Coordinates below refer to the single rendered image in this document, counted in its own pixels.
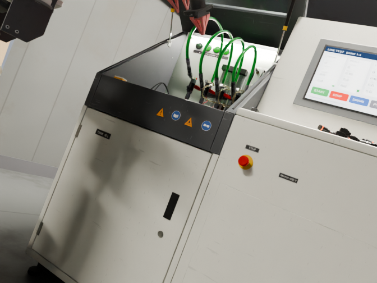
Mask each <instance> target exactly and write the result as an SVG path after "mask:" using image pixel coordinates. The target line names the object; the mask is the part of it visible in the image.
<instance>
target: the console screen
mask: <svg viewBox="0 0 377 283"><path fill-rule="evenodd" d="M293 104H296V105H299V106H303V107H307V108H311V109H315V110H318V111H322V112H326V113H331V114H333V115H337V116H342V117H345V118H350V119H353V120H356V121H361V122H364V123H367V124H372V125H375V126H377V47H371V46H366V45H360V44H353V43H347V42H340V41H336V40H329V39H323V38H321V39H320V41H319V44H318V46H317V48H316V51H315V53H314V55H313V57H312V60H311V62H310V64H309V67H308V69H307V71H306V74H305V76H304V79H303V81H302V83H301V85H300V88H299V90H298V92H297V94H296V97H295V100H294V101H293Z"/></svg>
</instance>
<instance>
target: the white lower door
mask: <svg viewBox="0 0 377 283"><path fill-rule="evenodd" d="M75 137H76V138H75V141H74V143H73V146H72V148H71V151H70V153H69V155H68V158H67V161H66V163H65V166H64V168H63V171H62V173H61V176H60V178H59V181H58V184H57V186H56V189H55V191H54V193H53V196H52V198H51V201H50V204H49V206H48V209H47V211H46V214H45V216H44V219H43V222H40V225H39V228H38V230H37V232H36V234H37V236H36V239H35V241H34V244H33V247H32V249H34V250H35V251H36V252H38V253H39V254H40V255H42V256H43V257H44V258H46V259H47V260H49V261H50V262H51V263H53V264H54V265H55V266H57V267H58V268H59V269H61V270H62V271H63V272H65V273H66V274H68V275H69V276H70V277H72V278H73V279H74V280H76V281H77V282H78V283H164V280H165V278H166V275H167V273H168V270H169V268H170V265H171V263H172V259H173V257H174V254H175V252H176V249H177V247H178V244H179V242H180V239H181V236H182V233H183V231H184V229H185V226H186V223H187V220H188V218H189V215H190V213H191V210H192V207H193V205H194V203H195V199H196V197H197V194H198V192H199V189H200V187H201V184H202V181H203V179H204V176H205V173H206V171H207V168H208V165H209V163H210V160H211V158H212V154H211V153H208V152H206V151H203V150H201V149H198V148H195V147H192V146H190V145H187V144H185V143H182V142H180V141H177V140H174V139H171V138H169V137H166V136H164V135H160V134H158V133H155V132H153V131H150V130H147V129H145V128H142V127H139V126H137V125H134V124H131V123H129V122H126V121H124V120H120V119H118V118H115V117H113V116H110V115H108V114H105V113H103V112H99V111H97V110H94V109H92V108H89V107H88V108H87V110H86V113H85V116H84V118H83V120H82V123H81V124H80V125H79V127H78V129H77V132H76V134H75Z"/></svg>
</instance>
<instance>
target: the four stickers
mask: <svg viewBox="0 0 377 283"><path fill-rule="evenodd" d="M166 110H167V109H166V108H164V107H160V106H159V107H158V110H157V113H156V116H159V117H163V118H164V115H165V112H166ZM181 114H182V112H180V111H176V110H173V112H172V115H171V118H170V119H171V120H175V121H179V119H180V117H181ZM195 119H196V118H194V117H191V116H188V115H187V117H186V119H185V122H184V125H186V126H188V127H193V124H194V122H195ZM212 124H213V122H210V121H208V120H205V119H204V120H203V123H202V124H201V127H200V129H202V130H204V131H207V132H209V131H210V128H211V126H212Z"/></svg>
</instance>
